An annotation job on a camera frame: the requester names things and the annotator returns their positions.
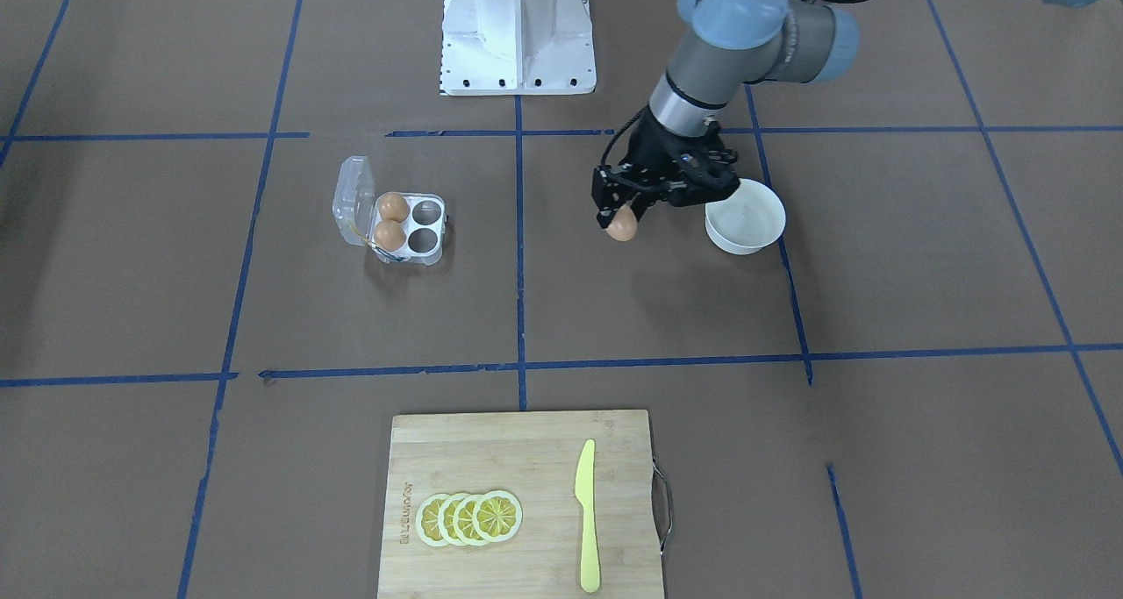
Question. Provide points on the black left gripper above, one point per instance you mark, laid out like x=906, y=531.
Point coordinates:
x=650, y=149

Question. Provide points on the brown egg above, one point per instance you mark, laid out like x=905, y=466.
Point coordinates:
x=389, y=236
x=393, y=207
x=623, y=226

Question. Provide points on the clear plastic egg box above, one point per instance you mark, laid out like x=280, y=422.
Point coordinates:
x=355, y=214

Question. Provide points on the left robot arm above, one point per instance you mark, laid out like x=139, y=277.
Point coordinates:
x=731, y=43

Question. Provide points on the brown egg in box front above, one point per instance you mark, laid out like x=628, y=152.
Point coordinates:
x=389, y=236

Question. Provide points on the white bowl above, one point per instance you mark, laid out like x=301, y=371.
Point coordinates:
x=747, y=221

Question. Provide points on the wooden cutting board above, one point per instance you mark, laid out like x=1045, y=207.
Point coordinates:
x=533, y=455

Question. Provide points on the yellow plastic knife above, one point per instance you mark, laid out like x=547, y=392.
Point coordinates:
x=589, y=574

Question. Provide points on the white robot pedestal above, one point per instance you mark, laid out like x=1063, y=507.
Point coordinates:
x=517, y=47

